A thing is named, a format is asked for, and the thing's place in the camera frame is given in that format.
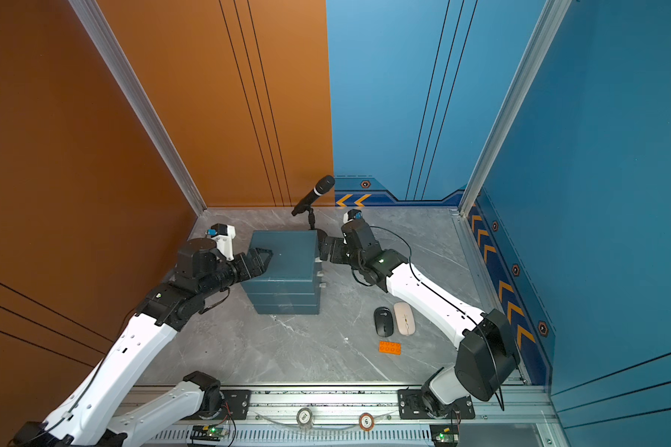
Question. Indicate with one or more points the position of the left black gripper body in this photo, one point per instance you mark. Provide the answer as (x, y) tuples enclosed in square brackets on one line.
[(241, 270)]

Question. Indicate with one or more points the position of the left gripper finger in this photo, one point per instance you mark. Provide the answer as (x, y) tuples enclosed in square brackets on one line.
[(262, 254), (260, 266)]

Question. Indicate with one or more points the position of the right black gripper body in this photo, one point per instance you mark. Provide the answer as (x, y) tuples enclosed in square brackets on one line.
[(342, 252)]

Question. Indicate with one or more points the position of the teal drawer cabinet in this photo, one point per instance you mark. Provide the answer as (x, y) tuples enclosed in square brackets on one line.
[(291, 284)]

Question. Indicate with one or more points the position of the black computer mouse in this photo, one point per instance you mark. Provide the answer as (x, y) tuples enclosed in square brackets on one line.
[(384, 323)]

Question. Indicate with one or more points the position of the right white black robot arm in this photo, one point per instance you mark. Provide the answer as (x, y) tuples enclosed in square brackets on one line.
[(486, 352)]

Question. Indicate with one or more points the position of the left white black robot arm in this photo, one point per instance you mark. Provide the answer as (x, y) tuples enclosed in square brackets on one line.
[(88, 416)]

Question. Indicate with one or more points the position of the black microphone stand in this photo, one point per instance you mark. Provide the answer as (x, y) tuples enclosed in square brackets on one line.
[(311, 218)]

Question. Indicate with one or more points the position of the black microphone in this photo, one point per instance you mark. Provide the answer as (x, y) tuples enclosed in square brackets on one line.
[(322, 187)]

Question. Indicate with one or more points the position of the orange toy brick plate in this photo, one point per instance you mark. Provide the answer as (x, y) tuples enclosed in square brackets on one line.
[(390, 348)]

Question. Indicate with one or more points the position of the left green circuit board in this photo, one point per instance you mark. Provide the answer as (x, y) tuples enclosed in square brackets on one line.
[(209, 434)]

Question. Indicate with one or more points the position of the green circuit board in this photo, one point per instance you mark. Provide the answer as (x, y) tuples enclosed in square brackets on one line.
[(209, 434), (444, 436)]

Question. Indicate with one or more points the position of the right green circuit board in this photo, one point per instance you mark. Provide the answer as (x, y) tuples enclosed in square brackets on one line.
[(444, 436)]

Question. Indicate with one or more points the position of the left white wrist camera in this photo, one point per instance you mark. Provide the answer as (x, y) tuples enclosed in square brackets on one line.
[(223, 235)]

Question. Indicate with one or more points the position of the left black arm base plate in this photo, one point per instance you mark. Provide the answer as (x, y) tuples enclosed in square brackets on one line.
[(235, 403)]

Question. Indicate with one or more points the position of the grey round rail sticker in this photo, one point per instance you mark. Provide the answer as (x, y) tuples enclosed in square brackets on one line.
[(304, 418)]

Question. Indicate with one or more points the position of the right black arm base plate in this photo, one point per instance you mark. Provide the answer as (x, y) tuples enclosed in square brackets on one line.
[(416, 404)]

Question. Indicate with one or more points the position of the orange round rail sticker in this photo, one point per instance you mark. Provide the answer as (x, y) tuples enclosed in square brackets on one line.
[(366, 422)]

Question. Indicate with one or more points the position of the aluminium front rail frame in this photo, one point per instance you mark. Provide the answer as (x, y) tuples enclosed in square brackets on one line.
[(528, 418)]

